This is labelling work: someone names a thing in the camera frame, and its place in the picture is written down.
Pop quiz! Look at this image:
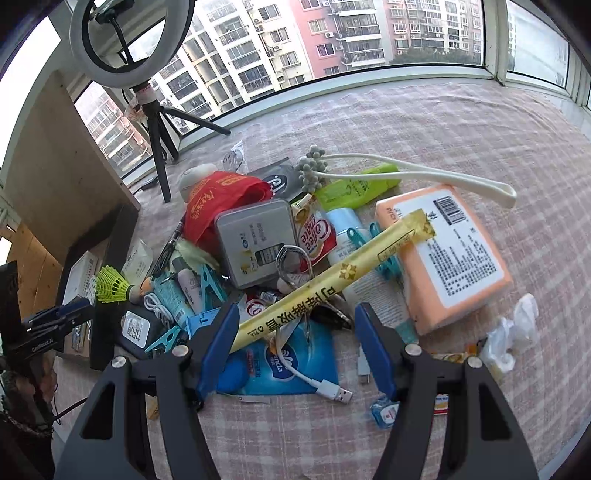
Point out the green snack packet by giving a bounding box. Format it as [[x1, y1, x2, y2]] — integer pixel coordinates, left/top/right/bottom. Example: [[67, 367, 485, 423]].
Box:
[[315, 177, 400, 211]]

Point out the ring light on tripod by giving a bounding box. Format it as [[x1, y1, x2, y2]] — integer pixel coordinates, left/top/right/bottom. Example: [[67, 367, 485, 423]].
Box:
[[69, 1, 230, 203]]

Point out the black card holder white label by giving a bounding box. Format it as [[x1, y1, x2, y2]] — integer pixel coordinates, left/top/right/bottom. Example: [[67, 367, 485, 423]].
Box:
[[114, 302, 164, 360]]

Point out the silver metal tin box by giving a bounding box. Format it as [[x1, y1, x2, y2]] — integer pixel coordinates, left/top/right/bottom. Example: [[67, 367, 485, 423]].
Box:
[[214, 199, 296, 290]]

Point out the white round pouch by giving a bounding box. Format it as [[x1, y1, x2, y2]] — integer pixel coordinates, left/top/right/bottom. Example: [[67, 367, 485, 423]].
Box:
[[178, 163, 217, 203]]

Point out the yellow-green plastic shuttlecock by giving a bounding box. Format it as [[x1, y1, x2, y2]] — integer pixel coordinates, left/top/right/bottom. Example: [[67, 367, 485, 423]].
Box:
[[96, 265, 141, 304]]

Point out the white head massager stick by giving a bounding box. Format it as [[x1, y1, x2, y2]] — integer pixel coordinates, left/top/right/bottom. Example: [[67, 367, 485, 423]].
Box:
[[297, 145, 517, 209]]

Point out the black marker pen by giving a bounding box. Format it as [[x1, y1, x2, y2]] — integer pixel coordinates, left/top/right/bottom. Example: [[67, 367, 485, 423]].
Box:
[[149, 216, 185, 277]]

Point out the white cream tube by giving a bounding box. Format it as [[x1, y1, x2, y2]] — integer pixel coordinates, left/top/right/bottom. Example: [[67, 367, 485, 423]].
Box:
[[176, 268, 204, 314]]

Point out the orange tissue pack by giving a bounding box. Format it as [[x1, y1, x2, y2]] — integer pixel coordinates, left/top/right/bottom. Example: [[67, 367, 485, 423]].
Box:
[[376, 185, 512, 336]]

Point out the red fabric pouch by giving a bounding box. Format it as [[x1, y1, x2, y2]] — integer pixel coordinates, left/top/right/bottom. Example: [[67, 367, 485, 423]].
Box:
[[182, 171, 273, 256]]

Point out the teal sachet packet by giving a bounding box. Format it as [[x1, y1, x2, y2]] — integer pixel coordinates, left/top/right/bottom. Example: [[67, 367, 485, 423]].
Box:
[[151, 272, 194, 329]]

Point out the blue plastic clip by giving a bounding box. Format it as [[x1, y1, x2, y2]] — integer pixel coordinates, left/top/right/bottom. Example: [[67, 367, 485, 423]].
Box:
[[186, 264, 228, 337]]

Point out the crumpled white tissue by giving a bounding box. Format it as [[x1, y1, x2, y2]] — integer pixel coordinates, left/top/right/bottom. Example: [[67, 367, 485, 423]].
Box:
[[479, 293, 539, 380]]

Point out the wooden board backdrop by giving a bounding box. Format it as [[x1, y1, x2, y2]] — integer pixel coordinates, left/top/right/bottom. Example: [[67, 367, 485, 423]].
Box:
[[5, 72, 140, 264]]

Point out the blue wet tissue pack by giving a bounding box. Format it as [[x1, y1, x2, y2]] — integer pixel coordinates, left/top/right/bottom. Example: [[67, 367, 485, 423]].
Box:
[[216, 322, 339, 396]]

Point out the coffee mix sachet red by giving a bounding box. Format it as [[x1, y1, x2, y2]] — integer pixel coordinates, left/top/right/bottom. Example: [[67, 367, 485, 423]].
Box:
[[291, 193, 337, 266]]

